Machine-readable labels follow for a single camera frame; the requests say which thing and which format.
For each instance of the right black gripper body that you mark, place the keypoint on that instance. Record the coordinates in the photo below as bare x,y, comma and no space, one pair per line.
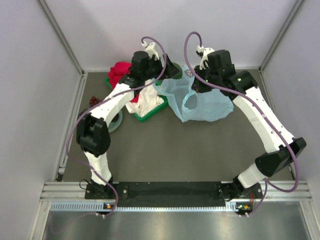
206,74

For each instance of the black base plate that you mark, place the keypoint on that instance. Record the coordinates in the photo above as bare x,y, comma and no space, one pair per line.
181,194

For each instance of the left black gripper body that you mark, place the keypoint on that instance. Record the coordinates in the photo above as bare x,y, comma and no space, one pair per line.
154,65

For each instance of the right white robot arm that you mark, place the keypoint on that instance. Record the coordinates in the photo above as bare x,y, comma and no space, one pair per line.
281,147

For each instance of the light blue plastic bag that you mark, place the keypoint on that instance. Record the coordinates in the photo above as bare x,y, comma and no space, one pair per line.
188,105

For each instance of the dark red grape bunch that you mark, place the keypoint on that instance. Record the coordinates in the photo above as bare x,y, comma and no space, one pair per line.
94,101

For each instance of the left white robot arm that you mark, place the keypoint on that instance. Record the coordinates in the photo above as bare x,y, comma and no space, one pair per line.
92,126

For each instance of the white cloth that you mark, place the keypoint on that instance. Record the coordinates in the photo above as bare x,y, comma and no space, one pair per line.
148,100

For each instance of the grey-green plate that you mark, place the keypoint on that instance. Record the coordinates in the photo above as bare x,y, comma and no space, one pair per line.
115,123

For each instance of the red cloth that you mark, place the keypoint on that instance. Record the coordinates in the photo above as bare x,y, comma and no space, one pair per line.
117,72

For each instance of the green plastic tray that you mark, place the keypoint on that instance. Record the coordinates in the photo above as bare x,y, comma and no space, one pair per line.
156,110

